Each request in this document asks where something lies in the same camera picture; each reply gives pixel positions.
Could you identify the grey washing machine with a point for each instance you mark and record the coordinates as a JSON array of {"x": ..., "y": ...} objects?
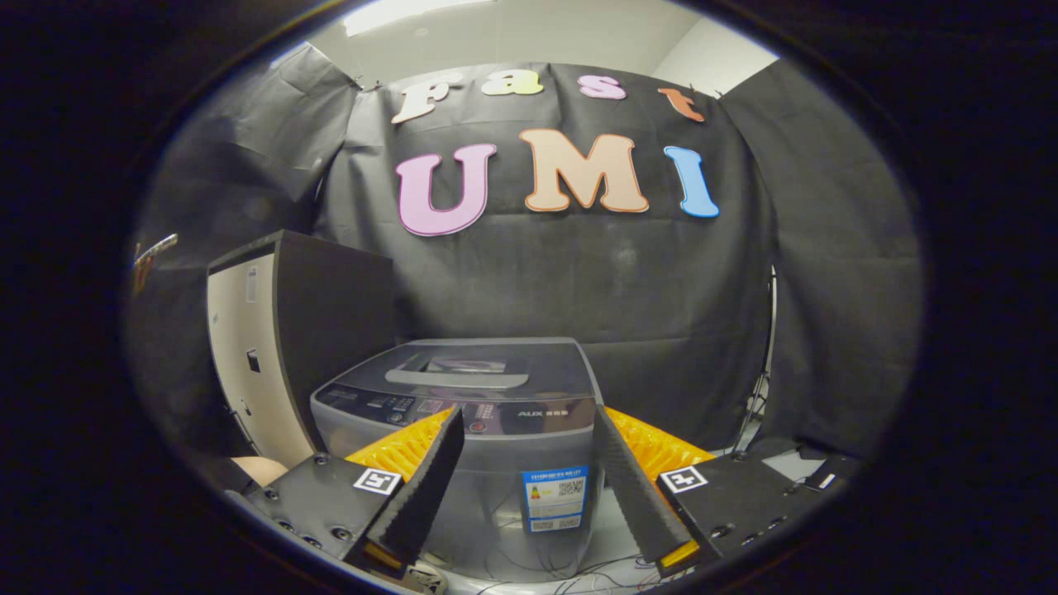
[{"x": 496, "y": 496}]

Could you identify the black light stand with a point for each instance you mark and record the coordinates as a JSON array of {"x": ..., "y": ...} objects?
[{"x": 756, "y": 397}]

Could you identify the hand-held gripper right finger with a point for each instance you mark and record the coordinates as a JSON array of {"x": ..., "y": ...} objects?
[{"x": 636, "y": 487}]

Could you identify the dark washing machine lid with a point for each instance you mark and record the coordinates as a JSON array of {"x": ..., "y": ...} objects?
[{"x": 545, "y": 368}]

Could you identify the black backdrop cloth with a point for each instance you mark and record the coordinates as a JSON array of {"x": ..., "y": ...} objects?
[{"x": 645, "y": 273}]

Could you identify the patterned shoe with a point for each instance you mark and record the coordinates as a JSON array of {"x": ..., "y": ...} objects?
[{"x": 427, "y": 578}]

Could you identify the beige cabinet with dark side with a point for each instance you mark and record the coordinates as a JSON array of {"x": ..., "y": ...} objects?
[{"x": 331, "y": 314}]

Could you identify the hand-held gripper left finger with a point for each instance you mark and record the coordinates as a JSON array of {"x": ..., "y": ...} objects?
[{"x": 430, "y": 487}]

